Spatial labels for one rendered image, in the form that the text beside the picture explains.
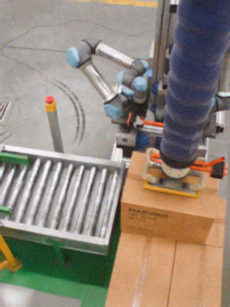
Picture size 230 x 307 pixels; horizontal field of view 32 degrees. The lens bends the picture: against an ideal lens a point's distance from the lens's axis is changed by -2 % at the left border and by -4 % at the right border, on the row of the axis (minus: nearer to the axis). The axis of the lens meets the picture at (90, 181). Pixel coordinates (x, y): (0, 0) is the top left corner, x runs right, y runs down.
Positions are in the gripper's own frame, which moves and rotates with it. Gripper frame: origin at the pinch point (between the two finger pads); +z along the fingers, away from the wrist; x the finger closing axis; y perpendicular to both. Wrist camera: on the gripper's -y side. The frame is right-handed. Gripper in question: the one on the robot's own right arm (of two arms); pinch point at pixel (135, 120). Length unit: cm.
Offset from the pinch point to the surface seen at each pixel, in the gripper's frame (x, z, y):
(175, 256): -58, 64, 41
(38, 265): -67, 118, -64
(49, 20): 254, 118, -154
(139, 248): -57, 64, 16
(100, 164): 3, 59, -26
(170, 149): -35.6, -21.9, 24.9
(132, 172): -23.0, 24.2, 3.1
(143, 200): -42, 24, 13
